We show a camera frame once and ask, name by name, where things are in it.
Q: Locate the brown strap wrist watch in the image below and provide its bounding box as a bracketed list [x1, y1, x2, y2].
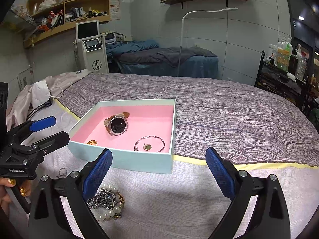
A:
[104, 112, 130, 135]

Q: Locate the silver gold chain bracelet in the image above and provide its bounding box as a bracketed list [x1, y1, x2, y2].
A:
[86, 187, 126, 220]

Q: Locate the white pearl bracelet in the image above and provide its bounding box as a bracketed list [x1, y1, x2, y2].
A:
[96, 182, 123, 222]

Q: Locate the twisted silver bangle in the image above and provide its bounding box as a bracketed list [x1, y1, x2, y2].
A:
[134, 135, 165, 153]

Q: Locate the person's left hand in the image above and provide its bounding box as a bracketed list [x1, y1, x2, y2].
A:
[0, 176, 32, 211]

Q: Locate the beige pink blanket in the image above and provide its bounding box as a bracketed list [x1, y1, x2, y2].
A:
[6, 69, 91, 130]

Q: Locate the white face mask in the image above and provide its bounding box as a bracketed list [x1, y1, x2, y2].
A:
[31, 80, 64, 109]

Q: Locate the mint box pink lining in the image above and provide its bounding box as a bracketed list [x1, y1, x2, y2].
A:
[68, 99, 176, 174]

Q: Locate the gold pendant earring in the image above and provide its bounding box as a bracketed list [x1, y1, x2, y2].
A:
[143, 144, 152, 151]

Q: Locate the white beauty machine with screens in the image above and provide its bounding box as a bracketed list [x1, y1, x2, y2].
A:
[74, 20, 109, 73]

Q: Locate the white dotted towel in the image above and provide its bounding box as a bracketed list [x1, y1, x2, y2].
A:
[7, 99, 319, 239]

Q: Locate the purple woven bedspread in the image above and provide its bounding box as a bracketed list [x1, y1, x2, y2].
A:
[60, 73, 318, 166]

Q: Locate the blue massage bed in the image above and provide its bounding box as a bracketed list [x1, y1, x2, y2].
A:
[106, 39, 219, 79]

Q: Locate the black trolley rack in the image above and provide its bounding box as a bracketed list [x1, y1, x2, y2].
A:
[254, 51, 318, 129]

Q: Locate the green lotion bottle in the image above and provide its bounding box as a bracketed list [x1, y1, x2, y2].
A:
[276, 35, 292, 72]

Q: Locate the white floor lamp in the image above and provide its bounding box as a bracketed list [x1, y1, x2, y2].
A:
[177, 6, 238, 69]

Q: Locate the wooden cubby wall shelf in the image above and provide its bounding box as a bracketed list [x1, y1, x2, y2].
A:
[24, 0, 111, 49]

